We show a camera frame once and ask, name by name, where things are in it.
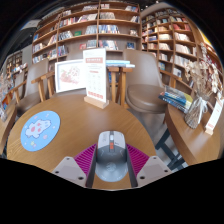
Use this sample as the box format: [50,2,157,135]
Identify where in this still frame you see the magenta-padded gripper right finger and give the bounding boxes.
[126,143,173,188]

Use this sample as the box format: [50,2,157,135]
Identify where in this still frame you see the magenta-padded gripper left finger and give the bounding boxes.
[51,143,98,188]

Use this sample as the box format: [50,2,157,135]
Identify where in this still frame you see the grey computer mouse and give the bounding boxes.
[94,130,130,183]

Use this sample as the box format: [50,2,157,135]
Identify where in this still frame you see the round blue mouse pad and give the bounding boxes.
[20,110,62,148]

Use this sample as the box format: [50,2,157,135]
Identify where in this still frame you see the brown padded wooden armchair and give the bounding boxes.
[122,49,171,114]
[46,49,126,108]
[6,59,56,116]

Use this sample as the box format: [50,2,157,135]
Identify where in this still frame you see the white framed floral picture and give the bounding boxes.
[54,59,86,94]

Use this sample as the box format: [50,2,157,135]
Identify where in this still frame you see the small white table sign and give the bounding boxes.
[204,99,224,136]

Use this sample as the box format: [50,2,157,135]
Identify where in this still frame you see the white sign in wooden base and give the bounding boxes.
[82,47,110,110]

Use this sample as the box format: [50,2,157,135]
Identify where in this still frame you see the stack of blue books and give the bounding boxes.
[105,59,136,69]

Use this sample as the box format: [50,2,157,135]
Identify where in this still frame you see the glass vase with pink flowers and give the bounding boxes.
[0,71,11,123]

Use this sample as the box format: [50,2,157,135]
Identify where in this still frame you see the distant wooden shelf unit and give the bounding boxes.
[4,51,24,78]

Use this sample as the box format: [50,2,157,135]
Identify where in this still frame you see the tall angled wooden bookshelf unit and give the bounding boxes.
[139,8,224,101]

